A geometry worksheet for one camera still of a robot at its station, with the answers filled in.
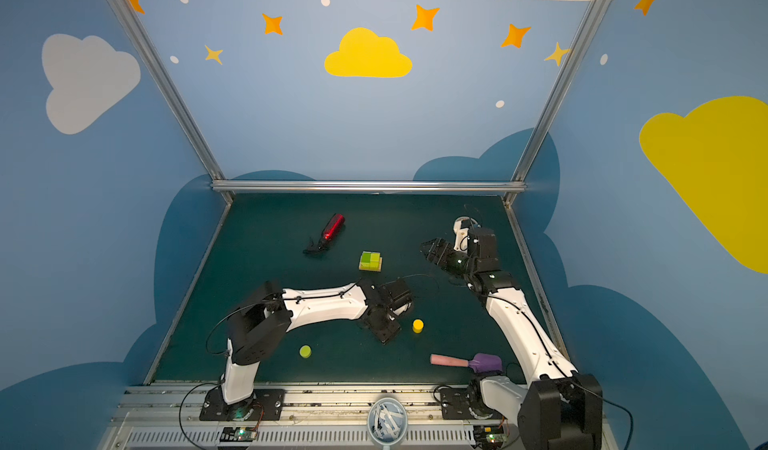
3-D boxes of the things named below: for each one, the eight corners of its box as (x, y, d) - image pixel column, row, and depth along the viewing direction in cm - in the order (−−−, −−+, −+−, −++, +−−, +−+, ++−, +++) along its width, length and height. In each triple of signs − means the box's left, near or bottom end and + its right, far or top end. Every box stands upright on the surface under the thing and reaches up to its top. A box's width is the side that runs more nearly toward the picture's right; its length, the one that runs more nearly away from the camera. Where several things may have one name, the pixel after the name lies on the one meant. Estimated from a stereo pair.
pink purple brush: (431, 373, 81) (432, 371, 79) (430, 355, 84) (431, 353, 82) (501, 373, 81) (504, 371, 79) (497, 356, 84) (500, 353, 82)
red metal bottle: (308, 254, 107) (306, 247, 103) (337, 219, 118) (336, 212, 114) (319, 259, 105) (317, 252, 102) (347, 223, 116) (346, 216, 113)
